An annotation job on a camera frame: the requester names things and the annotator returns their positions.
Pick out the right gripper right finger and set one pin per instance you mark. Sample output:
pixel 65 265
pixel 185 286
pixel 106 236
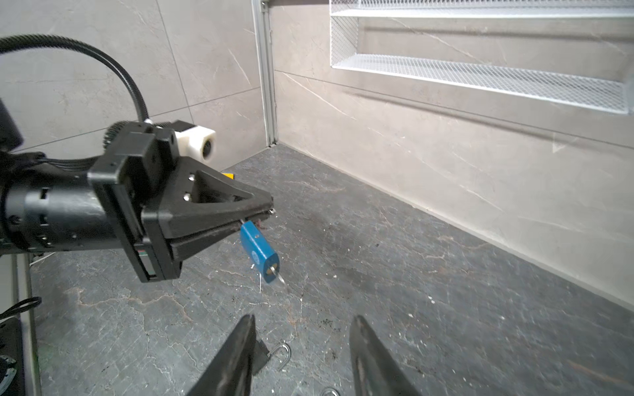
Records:
pixel 375 372

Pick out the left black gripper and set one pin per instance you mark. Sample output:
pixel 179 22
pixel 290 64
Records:
pixel 164 209

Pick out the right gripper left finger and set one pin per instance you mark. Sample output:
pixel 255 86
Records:
pixel 231 370

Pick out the blue padlock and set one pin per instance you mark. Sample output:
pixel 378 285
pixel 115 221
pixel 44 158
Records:
pixel 264 258

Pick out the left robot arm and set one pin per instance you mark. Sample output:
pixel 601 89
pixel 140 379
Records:
pixel 47 205

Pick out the brass padlock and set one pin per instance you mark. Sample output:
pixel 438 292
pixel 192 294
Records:
pixel 329 391

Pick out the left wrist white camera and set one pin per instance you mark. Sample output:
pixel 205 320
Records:
pixel 194 141

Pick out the white wire mesh basket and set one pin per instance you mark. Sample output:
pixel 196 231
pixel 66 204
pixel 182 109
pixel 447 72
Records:
pixel 575 53

